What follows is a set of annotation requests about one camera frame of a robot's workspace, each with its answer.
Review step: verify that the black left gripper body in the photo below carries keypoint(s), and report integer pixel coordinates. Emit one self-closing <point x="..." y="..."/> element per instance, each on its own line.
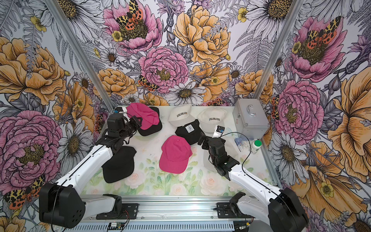
<point x="129" y="129"/>

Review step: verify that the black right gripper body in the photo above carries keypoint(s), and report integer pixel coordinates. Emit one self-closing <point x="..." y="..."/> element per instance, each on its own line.
<point x="215" y="160"/>

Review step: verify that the pink cap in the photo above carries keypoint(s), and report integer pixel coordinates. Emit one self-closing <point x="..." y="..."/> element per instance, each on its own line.
<point x="148" y="115"/>
<point x="176" y="152"/>

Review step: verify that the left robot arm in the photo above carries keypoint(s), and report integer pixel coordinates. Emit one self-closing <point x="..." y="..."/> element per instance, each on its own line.
<point x="60" y="204"/>

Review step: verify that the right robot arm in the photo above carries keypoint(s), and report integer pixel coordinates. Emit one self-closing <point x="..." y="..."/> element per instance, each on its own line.
<point x="279" y="208"/>

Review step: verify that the white Colorado cap front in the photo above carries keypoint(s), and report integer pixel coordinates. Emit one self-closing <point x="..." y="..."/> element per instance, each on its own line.
<point x="207" y="161"/>

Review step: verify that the white colorado cap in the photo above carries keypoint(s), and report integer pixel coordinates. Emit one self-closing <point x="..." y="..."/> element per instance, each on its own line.
<point x="211" y="117"/>
<point x="207" y="161"/>
<point x="181" y="115"/>

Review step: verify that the black cap with patch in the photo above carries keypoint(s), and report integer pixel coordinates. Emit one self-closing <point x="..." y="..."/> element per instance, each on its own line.
<point x="191" y="132"/>

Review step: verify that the white Colorado cap back right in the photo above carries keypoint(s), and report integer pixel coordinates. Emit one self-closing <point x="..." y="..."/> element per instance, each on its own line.
<point x="211" y="117"/>

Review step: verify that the clear plastic bag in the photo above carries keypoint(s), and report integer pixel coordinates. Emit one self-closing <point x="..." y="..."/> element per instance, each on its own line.
<point x="243" y="144"/>

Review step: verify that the white bottle green lid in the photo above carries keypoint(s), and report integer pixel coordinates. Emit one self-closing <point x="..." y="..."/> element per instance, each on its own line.
<point x="255" y="146"/>

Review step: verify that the white Colorado cap back centre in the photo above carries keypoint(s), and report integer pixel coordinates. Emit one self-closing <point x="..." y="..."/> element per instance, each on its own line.
<point x="181" y="115"/>

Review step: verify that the silver metal case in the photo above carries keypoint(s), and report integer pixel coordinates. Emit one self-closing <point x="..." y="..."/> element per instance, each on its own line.
<point x="250" y="119"/>

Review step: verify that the perforated metal tray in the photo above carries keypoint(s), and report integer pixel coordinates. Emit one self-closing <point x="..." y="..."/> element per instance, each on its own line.
<point x="152" y="226"/>

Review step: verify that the small circuit board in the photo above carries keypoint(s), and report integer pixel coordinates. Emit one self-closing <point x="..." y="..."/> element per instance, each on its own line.
<point x="115" y="226"/>

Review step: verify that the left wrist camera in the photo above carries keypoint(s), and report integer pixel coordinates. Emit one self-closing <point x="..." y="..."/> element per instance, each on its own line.
<point x="120" y="110"/>

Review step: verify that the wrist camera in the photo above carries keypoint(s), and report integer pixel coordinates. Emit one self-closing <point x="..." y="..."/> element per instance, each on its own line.
<point x="120" y="110"/>
<point x="218" y="131"/>

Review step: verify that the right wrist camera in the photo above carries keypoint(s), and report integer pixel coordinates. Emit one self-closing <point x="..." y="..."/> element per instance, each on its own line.
<point x="218" y="131"/>

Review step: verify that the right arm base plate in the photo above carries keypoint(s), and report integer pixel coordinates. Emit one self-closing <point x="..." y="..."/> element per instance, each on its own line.
<point x="227" y="210"/>

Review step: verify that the aluminium front rail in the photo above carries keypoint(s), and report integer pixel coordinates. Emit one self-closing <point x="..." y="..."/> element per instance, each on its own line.
<point x="167" y="207"/>

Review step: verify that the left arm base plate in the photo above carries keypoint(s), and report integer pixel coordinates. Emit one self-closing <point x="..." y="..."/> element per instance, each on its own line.
<point x="126" y="211"/>

